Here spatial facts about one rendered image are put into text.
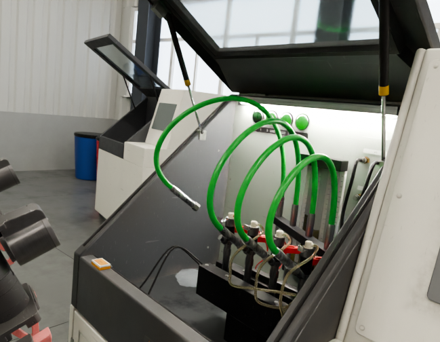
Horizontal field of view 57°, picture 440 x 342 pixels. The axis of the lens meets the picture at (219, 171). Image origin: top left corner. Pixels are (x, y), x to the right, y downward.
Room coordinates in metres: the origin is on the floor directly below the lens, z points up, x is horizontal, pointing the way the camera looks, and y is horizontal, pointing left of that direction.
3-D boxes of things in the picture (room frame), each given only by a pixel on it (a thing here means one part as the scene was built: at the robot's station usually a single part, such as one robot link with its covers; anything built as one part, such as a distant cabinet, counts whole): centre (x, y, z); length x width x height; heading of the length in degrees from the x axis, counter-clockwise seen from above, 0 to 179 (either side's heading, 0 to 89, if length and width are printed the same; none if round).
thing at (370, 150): (1.02, -0.40, 1.20); 0.13 x 0.03 x 0.31; 44
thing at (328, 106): (1.19, -0.23, 1.43); 0.54 x 0.03 x 0.02; 44
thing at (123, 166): (4.34, 0.83, 1.00); 1.30 x 1.09 x 1.99; 35
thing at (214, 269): (0.92, -0.13, 0.91); 0.34 x 0.10 x 0.15; 44
